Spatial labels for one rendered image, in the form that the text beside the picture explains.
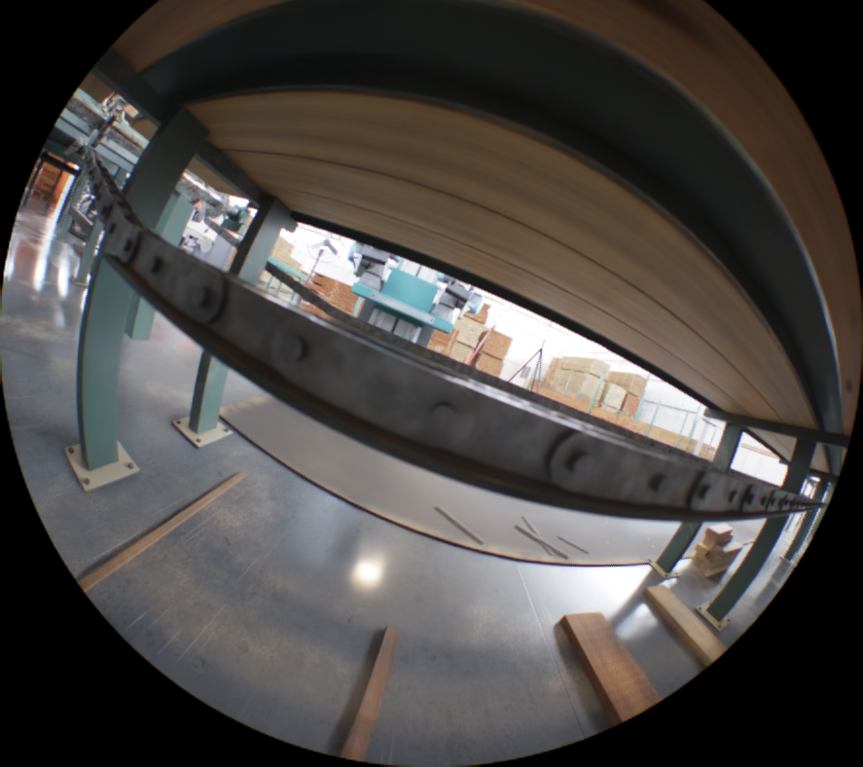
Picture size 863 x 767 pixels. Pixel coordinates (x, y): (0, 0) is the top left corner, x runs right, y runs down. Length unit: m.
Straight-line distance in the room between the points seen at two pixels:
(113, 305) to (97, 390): 0.18
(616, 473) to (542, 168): 0.28
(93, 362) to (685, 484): 0.81
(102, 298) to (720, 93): 0.80
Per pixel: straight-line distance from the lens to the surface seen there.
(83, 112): 1.04
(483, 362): 11.36
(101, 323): 0.65
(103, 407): 0.74
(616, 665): 0.89
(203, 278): 0.17
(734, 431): 1.50
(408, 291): 1.80
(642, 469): 0.17
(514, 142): 0.30
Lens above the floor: 0.56
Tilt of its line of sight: 2 degrees up
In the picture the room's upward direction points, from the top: 23 degrees clockwise
